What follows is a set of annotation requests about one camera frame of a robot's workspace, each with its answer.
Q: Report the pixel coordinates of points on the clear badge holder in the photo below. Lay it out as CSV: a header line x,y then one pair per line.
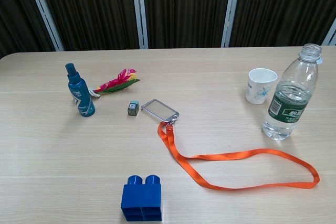
x,y
160,110

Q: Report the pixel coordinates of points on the black curtain panel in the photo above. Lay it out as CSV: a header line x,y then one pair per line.
x,y
15,11
283,6
183,11
92,11

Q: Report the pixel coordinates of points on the red feather shuttlecock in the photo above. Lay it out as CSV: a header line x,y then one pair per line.
x,y
115,82

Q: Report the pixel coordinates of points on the blue toy building block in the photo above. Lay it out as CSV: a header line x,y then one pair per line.
x,y
141,197

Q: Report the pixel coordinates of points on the white paper cup blue flower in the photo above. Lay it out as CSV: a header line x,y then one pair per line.
x,y
258,90

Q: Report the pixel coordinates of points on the white metal frame post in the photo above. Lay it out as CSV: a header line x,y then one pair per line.
x,y
44,11
331,35
139,11
231,11

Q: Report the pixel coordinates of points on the blue spray bottle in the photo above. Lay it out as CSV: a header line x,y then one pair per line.
x,y
82,100

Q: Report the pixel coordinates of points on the transparent plastic water bottle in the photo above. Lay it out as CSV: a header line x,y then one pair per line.
x,y
288,103

